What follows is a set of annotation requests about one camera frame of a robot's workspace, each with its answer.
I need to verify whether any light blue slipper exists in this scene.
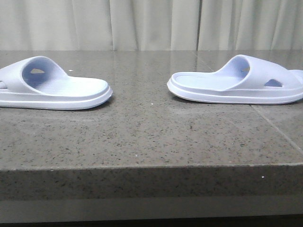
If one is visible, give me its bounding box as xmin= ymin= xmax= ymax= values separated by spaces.
xmin=0 ymin=56 xmax=113 ymax=110
xmin=167 ymin=54 xmax=303 ymax=105

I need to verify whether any beige curtain right panel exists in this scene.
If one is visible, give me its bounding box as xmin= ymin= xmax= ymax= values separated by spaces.
xmin=197 ymin=0 xmax=303 ymax=51

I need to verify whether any beige curtain panel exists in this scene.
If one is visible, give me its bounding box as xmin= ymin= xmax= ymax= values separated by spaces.
xmin=0 ymin=0 xmax=201 ymax=51
xmin=197 ymin=0 xmax=303 ymax=51

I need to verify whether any beige curtain left panel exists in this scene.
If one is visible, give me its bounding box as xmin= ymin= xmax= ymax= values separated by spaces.
xmin=0 ymin=0 xmax=201 ymax=51

